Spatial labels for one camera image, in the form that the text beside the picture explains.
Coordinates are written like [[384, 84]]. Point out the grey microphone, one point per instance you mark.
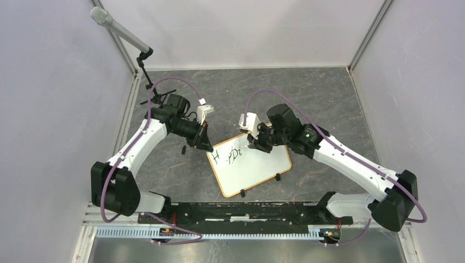
[[104, 19]]

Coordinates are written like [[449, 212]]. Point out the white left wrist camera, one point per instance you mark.
[[203, 110]]

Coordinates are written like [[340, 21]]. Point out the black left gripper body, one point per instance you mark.
[[192, 131]]

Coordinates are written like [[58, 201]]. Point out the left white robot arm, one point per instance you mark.
[[113, 185]]

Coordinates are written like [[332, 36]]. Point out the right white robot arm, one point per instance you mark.
[[390, 196]]

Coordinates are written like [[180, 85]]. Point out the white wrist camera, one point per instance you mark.
[[203, 110], [248, 123]]

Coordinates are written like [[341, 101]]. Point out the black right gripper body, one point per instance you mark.
[[266, 139]]

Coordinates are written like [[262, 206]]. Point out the yellow framed whiteboard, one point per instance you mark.
[[236, 169]]

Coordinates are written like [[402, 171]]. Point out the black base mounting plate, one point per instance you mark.
[[250, 217]]

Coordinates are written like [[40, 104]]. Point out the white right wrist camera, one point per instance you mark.
[[248, 123]]

